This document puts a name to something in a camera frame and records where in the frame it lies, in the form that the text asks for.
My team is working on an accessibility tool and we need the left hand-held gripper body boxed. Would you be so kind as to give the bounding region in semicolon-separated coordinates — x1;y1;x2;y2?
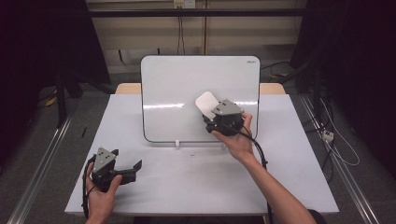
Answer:
91;147;123;192

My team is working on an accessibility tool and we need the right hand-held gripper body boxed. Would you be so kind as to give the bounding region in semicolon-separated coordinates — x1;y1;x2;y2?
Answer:
206;99;246;137

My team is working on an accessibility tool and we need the white whiteboard eraser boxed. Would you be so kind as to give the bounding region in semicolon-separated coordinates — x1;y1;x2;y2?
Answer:
194;91;220;121

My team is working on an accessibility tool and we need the white whiteboard with black rim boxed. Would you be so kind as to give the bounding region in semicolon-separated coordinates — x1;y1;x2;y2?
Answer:
140;55;262;145

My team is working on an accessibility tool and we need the person's right hand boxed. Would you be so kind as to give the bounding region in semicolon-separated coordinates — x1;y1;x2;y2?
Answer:
210;112;256;165

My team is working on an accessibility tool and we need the person's left hand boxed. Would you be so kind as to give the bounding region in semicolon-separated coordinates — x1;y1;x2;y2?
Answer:
85;161;123;222

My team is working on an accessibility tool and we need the wooden table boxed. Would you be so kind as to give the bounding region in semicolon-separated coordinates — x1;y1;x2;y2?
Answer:
114;82;287;95

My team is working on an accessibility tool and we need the black metal stand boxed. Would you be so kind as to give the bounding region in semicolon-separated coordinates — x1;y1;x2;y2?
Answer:
54;69;82;129

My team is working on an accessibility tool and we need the black horizontal bar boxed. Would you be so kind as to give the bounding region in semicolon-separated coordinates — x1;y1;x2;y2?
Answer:
88;7;305;19

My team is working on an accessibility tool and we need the white power adapter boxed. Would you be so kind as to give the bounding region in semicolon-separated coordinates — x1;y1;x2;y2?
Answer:
321;129;335;143

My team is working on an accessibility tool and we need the black curtain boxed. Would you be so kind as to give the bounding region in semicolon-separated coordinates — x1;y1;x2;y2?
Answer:
0;0;112;162
289;0;396;178

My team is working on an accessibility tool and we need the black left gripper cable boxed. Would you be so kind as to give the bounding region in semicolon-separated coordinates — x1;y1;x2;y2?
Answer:
80;154;97;220

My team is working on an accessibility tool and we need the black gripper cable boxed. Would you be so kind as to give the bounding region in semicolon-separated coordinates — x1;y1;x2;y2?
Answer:
80;154;97;220
234;129;275;224

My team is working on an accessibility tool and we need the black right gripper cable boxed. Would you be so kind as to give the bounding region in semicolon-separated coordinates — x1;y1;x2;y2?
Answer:
234;129;275;224

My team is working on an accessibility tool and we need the metal floor rail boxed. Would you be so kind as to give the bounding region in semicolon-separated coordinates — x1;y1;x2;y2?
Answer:
299;94;381;224
7;115;74;224

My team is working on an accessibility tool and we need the black hanging cable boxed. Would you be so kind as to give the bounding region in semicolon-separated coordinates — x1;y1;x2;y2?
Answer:
176;15;186;56

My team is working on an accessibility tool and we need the black floor cable bundle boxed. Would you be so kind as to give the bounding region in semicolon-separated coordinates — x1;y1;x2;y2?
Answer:
304;98;335;184

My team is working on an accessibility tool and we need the white wall socket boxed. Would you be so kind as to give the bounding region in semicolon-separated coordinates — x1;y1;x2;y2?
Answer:
173;0;197;9

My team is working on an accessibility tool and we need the white floor cable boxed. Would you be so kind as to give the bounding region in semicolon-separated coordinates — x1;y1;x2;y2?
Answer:
319;98;361;167

